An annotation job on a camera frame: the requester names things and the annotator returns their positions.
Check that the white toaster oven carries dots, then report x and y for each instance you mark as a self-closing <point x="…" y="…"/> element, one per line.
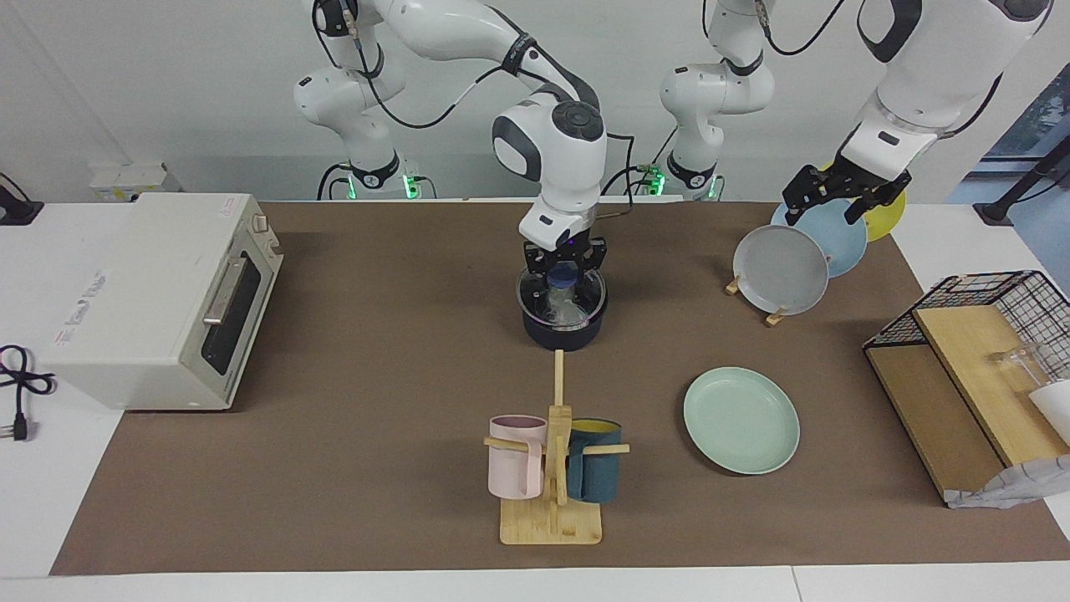
<point x="134" y="301"/>

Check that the light blue plate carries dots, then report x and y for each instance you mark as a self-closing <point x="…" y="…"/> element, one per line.
<point x="844" y="238"/>

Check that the clear glass cup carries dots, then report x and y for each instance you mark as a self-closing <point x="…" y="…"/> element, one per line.
<point x="1020" y="368"/>

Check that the grey patterned cloth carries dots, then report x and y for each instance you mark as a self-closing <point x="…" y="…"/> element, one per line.
<point x="1020" y="485"/>

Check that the mint green plate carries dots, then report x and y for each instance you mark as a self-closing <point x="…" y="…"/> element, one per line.
<point x="740" y="420"/>

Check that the yellow plate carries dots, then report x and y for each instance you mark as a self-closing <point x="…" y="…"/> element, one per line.
<point x="886" y="219"/>

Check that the black clamp mount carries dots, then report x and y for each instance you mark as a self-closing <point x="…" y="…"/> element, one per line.
<point x="17" y="209"/>

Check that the white cup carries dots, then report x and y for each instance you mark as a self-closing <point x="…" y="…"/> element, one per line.
<point x="1055" y="410"/>

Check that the brown table mat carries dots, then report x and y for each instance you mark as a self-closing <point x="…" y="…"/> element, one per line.
<point x="376" y="468"/>

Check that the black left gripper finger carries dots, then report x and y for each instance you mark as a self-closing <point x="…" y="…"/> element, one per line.
<point x="807" y="188"/>
<point x="886" y="194"/>

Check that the glass lid with blue knob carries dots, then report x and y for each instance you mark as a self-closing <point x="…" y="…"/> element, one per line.
<point x="567" y="276"/>

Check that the grey plate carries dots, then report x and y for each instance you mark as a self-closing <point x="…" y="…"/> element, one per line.
<point x="779" y="269"/>

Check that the wooden mug tree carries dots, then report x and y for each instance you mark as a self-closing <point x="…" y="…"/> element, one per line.
<point x="552" y="522"/>

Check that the dark teal mug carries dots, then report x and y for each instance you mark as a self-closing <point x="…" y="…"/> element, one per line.
<point x="598" y="477"/>

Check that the brown wooden board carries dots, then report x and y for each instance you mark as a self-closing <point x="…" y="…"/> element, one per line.
<point x="928" y="418"/>

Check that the pink mug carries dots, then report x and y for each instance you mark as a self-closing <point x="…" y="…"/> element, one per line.
<point x="512" y="468"/>

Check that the dark blue saucepan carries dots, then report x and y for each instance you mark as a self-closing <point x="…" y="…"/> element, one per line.
<point x="564" y="339"/>

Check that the bagged white vermicelli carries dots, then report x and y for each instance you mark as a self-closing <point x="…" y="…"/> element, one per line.
<point x="567" y="311"/>

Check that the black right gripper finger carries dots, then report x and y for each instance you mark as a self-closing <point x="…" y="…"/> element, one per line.
<point x="595" y="267"/>
<point x="537" y="269"/>

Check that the wooden plate rack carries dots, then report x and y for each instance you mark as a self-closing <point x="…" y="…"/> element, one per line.
<point x="776" y="318"/>

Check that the dark window pane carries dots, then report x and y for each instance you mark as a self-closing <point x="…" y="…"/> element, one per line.
<point x="1041" y="117"/>

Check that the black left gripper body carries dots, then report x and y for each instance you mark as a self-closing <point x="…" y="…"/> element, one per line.
<point x="848" y="184"/>

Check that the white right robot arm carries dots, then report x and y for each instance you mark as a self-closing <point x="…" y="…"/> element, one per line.
<point x="560" y="167"/>

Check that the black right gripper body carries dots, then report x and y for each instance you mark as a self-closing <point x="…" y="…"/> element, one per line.
<point x="564" y="255"/>

